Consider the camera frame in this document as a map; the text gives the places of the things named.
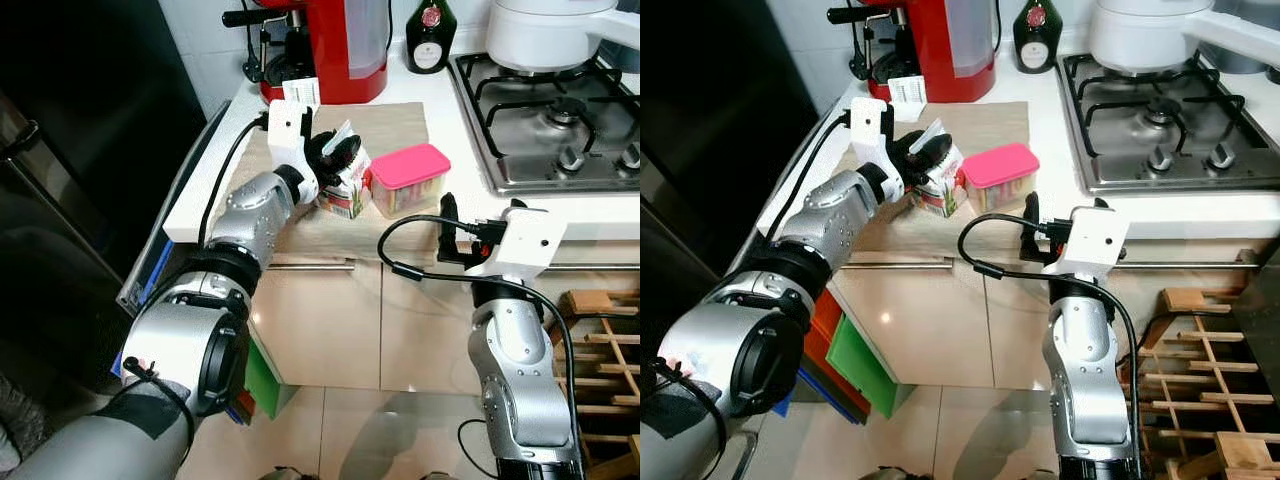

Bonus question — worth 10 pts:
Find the white green drink carton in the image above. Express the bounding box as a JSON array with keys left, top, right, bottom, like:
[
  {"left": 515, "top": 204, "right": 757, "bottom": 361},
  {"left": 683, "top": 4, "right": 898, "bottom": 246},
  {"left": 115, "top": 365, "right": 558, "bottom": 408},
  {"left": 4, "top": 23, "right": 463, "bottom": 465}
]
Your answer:
[
  {"left": 905, "top": 118, "right": 967, "bottom": 219},
  {"left": 318, "top": 120, "right": 374, "bottom": 220}
]

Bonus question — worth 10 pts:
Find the black fridge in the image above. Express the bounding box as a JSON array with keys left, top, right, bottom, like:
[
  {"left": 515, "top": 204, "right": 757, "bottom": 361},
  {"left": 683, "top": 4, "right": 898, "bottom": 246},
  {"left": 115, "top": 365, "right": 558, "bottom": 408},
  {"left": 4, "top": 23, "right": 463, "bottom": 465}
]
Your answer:
[
  {"left": 640, "top": 0, "right": 823, "bottom": 331},
  {"left": 0, "top": 0, "right": 208, "bottom": 401}
]

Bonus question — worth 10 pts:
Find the pink lid plastic container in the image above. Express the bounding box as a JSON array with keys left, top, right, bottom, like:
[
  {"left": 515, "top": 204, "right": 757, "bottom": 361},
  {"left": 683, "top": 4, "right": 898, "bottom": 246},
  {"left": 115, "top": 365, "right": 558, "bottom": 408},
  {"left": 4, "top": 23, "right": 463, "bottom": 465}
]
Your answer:
[
  {"left": 957, "top": 142, "right": 1042, "bottom": 214},
  {"left": 367, "top": 143, "right": 453, "bottom": 219}
]

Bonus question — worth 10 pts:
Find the beige wooden cutting board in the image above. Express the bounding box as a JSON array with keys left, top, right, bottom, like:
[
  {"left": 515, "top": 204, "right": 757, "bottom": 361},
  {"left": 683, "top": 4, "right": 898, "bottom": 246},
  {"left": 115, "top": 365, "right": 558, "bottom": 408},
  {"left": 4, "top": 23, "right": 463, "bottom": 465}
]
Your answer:
[
  {"left": 850, "top": 100, "right": 1031, "bottom": 256},
  {"left": 243, "top": 100, "right": 441, "bottom": 259}
]

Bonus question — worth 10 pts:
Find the red coffee machine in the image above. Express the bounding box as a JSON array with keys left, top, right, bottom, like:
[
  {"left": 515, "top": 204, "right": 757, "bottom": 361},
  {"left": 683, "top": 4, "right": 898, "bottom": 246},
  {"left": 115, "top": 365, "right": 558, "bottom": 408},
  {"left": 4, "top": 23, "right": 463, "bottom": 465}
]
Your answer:
[
  {"left": 222, "top": 0, "right": 393, "bottom": 107},
  {"left": 828, "top": 0, "right": 1002, "bottom": 105}
]

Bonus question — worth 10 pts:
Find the gas stove hob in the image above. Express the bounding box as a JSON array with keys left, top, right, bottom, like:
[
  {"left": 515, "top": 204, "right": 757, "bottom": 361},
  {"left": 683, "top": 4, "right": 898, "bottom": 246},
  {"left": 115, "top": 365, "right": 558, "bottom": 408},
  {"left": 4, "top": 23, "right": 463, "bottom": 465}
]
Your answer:
[
  {"left": 1055, "top": 50, "right": 1280, "bottom": 197},
  {"left": 447, "top": 50, "right": 641, "bottom": 197}
]

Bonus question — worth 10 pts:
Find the beige kitchen base cabinet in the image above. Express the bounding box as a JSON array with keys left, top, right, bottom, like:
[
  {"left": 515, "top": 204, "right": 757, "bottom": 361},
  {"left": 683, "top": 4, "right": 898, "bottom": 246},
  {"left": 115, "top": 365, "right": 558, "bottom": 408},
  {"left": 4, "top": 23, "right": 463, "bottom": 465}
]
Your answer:
[
  {"left": 830, "top": 240, "right": 1251, "bottom": 386},
  {"left": 245, "top": 240, "right": 641, "bottom": 396}
]

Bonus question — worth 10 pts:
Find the dark green glass bottle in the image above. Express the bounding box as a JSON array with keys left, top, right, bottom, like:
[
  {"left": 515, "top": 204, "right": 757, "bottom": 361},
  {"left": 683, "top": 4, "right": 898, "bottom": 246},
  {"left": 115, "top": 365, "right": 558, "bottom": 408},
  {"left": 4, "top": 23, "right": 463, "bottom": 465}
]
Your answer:
[
  {"left": 1012, "top": 0, "right": 1064, "bottom": 75},
  {"left": 405, "top": 0, "right": 458, "bottom": 75}
]

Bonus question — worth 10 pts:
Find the wooden wine rack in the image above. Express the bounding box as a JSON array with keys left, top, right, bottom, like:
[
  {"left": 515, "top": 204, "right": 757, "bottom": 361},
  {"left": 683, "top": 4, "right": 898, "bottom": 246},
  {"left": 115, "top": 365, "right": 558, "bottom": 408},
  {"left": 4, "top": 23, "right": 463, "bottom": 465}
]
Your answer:
[
  {"left": 1140, "top": 287, "right": 1280, "bottom": 480},
  {"left": 553, "top": 288, "right": 641, "bottom": 480}
]

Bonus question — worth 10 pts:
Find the white cooking pot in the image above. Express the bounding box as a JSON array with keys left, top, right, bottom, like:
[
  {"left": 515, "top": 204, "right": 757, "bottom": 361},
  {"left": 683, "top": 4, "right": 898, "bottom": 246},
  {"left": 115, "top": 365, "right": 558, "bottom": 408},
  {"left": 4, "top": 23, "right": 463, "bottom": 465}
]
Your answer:
[
  {"left": 1087, "top": 0, "right": 1280, "bottom": 77},
  {"left": 485, "top": 0, "right": 641, "bottom": 74}
]

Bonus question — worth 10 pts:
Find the green flat board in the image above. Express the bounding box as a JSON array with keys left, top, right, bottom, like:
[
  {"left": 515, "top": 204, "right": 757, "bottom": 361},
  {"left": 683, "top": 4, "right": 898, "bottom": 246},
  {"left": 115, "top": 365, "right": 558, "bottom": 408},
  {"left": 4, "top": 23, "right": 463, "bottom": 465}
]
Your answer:
[
  {"left": 243, "top": 335, "right": 301, "bottom": 421},
  {"left": 825, "top": 315, "right": 898, "bottom": 417}
]

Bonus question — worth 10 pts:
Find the grey metal pot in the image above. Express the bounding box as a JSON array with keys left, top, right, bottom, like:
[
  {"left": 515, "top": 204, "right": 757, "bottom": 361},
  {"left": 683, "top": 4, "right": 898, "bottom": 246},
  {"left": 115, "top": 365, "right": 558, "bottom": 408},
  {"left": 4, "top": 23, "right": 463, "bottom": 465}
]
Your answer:
[{"left": 1195, "top": 35, "right": 1280, "bottom": 83}]

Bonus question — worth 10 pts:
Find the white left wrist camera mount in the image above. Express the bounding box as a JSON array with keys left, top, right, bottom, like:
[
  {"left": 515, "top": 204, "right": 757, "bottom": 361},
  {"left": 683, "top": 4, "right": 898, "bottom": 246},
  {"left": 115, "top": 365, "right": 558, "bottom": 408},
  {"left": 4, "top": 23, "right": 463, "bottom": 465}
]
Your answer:
[
  {"left": 848, "top": 97, "right": 896, "bottom": 173},
  {"left": 266, "top": 98, "right": 321, "bottom": 177}
]

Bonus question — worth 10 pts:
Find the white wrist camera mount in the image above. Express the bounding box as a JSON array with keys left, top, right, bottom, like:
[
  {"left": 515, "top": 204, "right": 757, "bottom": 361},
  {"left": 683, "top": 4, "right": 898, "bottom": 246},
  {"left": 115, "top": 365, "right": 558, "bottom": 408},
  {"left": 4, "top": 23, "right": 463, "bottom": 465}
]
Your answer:
[
  {"left": 463, "top": 200, "right": 567, "bottom": 283},
  {"left": 1048, "top": 200, "right": 1133, "bottom": 281},
  {"left": 266, "top": 98, "right": 321, "bottom": 177},
  {"left": 848, "top": 97, "right": 896, "bottom": 173}
]

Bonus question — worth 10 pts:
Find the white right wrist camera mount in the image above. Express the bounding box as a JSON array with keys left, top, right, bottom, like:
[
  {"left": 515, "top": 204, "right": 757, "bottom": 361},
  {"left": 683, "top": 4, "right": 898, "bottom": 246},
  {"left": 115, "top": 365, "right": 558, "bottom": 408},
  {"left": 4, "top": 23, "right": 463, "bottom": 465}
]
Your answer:
[
  {"left": 463, "top": 200, "right": 567, "bottom": 283},
  {"left": 1048, "top": 200, "right": 1133, "bottom": 281}
]

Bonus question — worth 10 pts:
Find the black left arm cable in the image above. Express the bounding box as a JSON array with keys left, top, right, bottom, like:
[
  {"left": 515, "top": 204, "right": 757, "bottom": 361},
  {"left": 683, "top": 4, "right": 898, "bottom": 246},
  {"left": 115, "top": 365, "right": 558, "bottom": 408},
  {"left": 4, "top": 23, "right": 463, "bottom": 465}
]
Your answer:
[
  {"left": 197, "top": 113, "right": 273, "bottom": 249},
  {"left": 790, "top": 110, "right": 853, "bottom": 241}
]

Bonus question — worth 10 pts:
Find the black floor cable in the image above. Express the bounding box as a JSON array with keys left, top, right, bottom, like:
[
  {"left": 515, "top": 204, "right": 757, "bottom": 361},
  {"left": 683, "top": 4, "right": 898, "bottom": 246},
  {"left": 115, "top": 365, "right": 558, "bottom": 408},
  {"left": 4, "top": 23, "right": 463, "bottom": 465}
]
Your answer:
[{"left": 457, "top": 418, "right": 501, "bottom": 480}]

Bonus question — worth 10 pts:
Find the black fridge handle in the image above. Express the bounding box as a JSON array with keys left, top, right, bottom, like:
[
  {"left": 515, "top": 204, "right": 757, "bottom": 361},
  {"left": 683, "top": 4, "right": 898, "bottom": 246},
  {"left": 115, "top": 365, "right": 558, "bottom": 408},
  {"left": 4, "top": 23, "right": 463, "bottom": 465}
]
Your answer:
[{"left": 0, "top": 120, "right": 41, "bottom": 163}]

